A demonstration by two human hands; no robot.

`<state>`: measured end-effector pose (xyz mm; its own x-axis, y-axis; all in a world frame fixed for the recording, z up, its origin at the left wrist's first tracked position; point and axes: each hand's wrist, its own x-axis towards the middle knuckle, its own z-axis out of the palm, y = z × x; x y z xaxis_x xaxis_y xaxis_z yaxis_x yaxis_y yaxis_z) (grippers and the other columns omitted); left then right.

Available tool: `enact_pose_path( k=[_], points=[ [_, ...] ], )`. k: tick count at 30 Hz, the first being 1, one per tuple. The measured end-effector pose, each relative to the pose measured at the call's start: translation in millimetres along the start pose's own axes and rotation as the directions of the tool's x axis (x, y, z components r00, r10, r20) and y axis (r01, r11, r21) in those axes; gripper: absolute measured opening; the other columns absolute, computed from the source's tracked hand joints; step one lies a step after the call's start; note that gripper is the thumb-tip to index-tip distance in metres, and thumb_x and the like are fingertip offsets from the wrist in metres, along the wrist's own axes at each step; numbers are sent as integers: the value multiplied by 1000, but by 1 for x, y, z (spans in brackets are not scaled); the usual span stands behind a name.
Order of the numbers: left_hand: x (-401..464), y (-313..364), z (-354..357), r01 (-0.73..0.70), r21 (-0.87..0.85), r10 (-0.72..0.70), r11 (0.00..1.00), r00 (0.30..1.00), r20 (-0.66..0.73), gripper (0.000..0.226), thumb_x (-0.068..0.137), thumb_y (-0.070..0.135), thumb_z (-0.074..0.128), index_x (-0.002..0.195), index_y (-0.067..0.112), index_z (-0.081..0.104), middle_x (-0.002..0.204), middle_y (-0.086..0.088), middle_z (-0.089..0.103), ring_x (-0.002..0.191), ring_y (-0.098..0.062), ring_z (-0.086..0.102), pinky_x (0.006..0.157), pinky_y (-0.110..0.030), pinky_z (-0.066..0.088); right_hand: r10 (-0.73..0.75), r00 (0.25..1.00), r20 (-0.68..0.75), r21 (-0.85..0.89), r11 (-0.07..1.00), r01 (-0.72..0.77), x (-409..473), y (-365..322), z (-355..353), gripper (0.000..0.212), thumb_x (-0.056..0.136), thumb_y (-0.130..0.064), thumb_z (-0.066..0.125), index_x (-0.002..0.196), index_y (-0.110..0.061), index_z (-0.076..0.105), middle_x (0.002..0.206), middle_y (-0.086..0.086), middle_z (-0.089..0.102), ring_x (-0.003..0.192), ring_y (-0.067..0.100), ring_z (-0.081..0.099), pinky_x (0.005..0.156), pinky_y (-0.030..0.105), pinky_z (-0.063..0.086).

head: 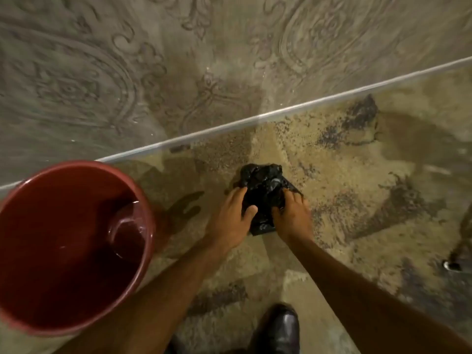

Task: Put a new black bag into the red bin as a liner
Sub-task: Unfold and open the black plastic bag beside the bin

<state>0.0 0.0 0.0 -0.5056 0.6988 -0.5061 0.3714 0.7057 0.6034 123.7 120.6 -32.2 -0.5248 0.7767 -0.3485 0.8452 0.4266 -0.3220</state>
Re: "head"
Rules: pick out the person's right hand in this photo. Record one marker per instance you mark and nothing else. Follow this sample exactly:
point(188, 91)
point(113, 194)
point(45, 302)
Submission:
point(295, 221)

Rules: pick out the person's left hand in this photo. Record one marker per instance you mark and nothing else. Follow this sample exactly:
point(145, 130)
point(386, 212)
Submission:
point(226, 226)

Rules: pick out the person's left thumb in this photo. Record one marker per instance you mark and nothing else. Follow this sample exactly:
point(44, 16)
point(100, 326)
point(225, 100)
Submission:
point(249, 214)

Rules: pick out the person's right thumb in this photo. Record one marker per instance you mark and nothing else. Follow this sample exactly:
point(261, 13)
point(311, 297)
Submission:
point(278, 215)

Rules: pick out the black wet cloth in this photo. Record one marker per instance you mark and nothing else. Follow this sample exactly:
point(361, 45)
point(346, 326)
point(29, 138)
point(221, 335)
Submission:
point(263, 187)

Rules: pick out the person's right forearm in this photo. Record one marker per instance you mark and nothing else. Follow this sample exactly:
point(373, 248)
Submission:
point(361, 302)

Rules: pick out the person's left forearm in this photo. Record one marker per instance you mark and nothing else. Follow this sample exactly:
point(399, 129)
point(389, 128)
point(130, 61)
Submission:
point(155, 298)

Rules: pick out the black leather shoe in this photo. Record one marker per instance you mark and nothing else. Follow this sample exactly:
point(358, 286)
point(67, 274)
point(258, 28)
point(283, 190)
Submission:
point(278, 333)

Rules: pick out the red plastic mug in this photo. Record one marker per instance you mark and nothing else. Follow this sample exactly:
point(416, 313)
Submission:
point(127, 232)

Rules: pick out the grey patterned carpet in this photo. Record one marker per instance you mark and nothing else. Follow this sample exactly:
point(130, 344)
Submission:
point(147, 62)

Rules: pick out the furniture leg with metal foot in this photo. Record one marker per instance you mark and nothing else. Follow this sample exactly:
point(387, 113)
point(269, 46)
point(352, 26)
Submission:
point(461, 250)

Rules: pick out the red plastic bucket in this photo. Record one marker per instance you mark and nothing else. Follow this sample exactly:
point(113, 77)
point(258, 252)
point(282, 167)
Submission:
point(55, 250)

